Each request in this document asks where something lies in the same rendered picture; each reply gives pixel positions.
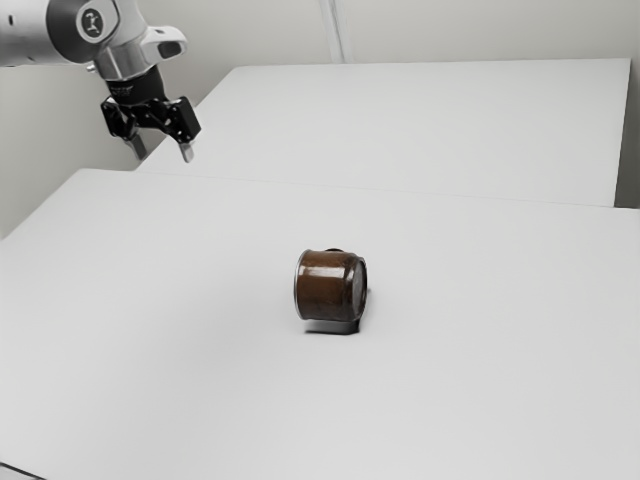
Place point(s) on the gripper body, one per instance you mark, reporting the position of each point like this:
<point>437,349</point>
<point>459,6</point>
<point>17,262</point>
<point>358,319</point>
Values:
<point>137,90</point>

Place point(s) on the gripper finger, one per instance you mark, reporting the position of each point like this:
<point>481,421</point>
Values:
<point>120,122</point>
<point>181,125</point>

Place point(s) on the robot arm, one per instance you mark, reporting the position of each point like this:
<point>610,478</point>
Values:
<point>60,30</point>

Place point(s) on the brown mug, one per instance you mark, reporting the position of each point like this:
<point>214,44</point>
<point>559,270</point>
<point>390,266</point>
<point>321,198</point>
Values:
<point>330,286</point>

